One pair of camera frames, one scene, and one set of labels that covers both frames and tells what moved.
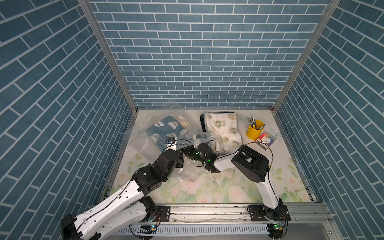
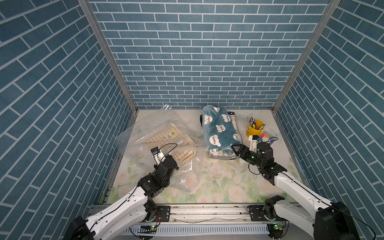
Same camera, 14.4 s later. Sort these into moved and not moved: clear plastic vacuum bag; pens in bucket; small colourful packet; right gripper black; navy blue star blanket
Moved: right gripper black; clear plastic vacuum bag
Not moved: small colourful packet; navy blue star blanket; pens in bucket
